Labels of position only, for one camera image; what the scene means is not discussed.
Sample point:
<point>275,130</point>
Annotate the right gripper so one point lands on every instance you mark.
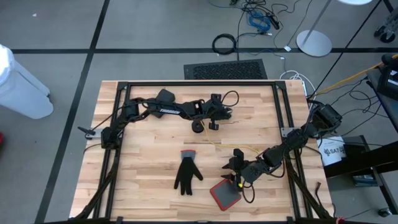
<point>250,171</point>

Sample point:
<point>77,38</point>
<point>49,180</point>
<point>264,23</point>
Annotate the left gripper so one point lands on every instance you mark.
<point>202,110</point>

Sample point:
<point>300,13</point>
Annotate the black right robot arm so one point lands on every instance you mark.
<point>298,137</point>

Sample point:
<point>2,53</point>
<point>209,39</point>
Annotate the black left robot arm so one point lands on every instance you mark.
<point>169,111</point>

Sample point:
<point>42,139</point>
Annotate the red grey square box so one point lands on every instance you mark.
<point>225,196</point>

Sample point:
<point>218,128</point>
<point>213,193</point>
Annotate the black floor mat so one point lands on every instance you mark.
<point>227,70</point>

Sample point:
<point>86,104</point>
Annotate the black glove grey red cuff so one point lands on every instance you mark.
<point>186,175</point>

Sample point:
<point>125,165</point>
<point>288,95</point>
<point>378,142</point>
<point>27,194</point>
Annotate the black rounded plastic piece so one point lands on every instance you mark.
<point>166,96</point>

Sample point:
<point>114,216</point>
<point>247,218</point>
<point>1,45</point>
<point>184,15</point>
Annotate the black power strip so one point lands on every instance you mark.
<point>273,21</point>

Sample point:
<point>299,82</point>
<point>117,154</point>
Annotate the grey round-base floor stand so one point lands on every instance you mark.
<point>314,43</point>

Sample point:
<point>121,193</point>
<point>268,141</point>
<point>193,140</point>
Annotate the black side desk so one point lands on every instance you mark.
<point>367,158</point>

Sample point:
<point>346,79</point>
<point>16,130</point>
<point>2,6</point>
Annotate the thin black slanted rod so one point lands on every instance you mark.
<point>346,46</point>

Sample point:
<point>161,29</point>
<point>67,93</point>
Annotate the black desktop device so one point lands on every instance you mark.
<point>392,81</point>

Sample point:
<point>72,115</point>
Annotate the white plastic bin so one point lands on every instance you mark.
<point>21,90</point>

